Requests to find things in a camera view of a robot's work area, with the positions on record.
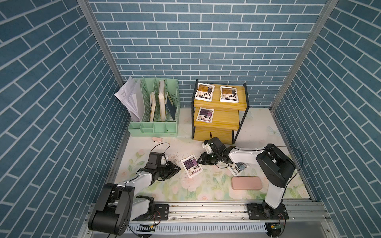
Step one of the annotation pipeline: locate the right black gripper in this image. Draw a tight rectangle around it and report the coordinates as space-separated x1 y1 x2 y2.
196 152 220 166

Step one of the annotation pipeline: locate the purple coffee bag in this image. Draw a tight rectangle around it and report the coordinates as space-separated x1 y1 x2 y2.
181 155 203 179
196 108 214 123

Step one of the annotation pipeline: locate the orange coffee bag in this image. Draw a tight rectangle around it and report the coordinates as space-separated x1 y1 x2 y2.
220 86 239 103
194 83 215 102

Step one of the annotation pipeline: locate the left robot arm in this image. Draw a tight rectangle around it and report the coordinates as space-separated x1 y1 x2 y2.
88 152 181 236

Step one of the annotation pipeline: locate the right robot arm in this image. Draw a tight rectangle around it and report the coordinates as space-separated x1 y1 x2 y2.
198 137 296 220

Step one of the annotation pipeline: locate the grey coffee bag lower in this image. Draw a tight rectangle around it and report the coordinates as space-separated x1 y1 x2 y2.
228 163 248 177

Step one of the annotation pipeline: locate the wooden three-tier shelf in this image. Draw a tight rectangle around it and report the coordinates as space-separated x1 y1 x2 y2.
191 83 250 144

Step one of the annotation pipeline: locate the floral table mat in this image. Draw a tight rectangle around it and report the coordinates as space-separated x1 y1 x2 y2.
115 108 289 201

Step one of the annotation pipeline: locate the small pink eraser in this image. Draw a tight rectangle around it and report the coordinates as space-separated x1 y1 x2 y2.
152 137 163 143

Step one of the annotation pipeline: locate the pink case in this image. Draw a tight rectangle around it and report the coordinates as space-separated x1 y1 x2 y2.
231 176 263 190

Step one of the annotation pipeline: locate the green file organizer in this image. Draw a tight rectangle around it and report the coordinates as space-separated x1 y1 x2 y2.
128 78 181 137

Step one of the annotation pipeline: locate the beige book left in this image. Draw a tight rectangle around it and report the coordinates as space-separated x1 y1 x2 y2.
149 92 156 122

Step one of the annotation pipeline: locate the white paper stack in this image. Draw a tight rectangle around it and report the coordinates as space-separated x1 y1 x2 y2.
114 76 145 122

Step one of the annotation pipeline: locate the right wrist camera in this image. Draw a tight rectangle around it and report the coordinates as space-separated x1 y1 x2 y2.
202 141 213 154

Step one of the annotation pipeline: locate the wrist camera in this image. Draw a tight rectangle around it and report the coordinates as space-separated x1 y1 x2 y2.
202 141 213 154
160 154 167 166

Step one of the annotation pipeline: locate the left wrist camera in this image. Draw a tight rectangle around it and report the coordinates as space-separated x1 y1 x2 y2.
160 154 167 166

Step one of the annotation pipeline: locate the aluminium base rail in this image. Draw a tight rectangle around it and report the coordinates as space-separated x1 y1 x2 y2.
119 199 339 238

